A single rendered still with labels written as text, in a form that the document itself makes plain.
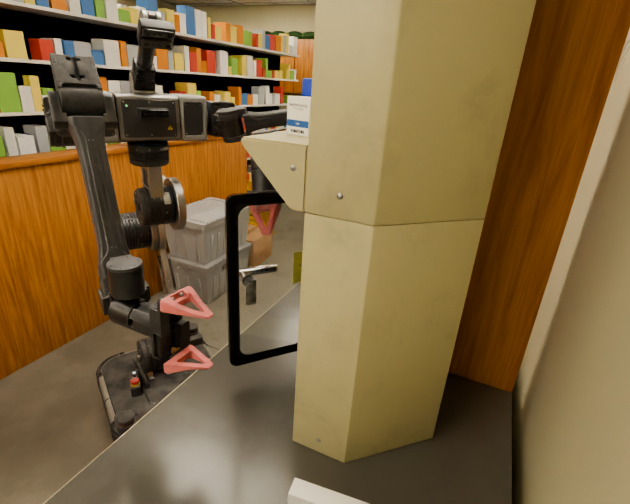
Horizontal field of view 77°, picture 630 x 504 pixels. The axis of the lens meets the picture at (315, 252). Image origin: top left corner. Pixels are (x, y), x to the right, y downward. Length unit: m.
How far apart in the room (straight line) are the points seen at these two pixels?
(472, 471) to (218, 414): 0.51
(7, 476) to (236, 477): 1.59
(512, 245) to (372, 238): 0.43
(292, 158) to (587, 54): 0.56
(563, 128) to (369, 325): 0.52
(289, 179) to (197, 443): 0.54
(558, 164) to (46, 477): 2.15
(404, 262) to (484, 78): 0.28
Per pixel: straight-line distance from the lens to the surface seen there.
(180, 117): 1.53
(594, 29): 0.91
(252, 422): 0.91
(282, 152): 0.61
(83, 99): 0.92
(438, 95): 0.58
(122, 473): 0.87
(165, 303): 0.68
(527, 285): 0.98
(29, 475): 2.27
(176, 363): 0.74
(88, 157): 0.88
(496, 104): 0.65
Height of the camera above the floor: 1.59
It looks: 23 degrees down
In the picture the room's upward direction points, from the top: 4 degrees clockwise
